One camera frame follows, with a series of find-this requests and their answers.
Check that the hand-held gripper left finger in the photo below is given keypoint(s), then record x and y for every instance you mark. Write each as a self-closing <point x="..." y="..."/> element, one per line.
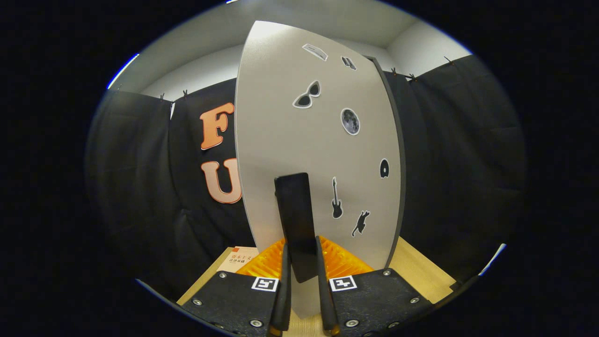
<point x="284" y="290"/>

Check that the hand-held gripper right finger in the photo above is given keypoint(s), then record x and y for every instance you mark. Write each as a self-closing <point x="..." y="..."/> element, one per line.
<point x="324" y="290"/>

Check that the beige shoe cabinet door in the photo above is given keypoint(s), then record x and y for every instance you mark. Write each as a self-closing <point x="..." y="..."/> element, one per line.
<point x="290" y="117"/>

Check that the black backdrop cloth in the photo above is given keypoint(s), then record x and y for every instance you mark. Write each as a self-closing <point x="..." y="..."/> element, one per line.
<point x="468" y="164"/>

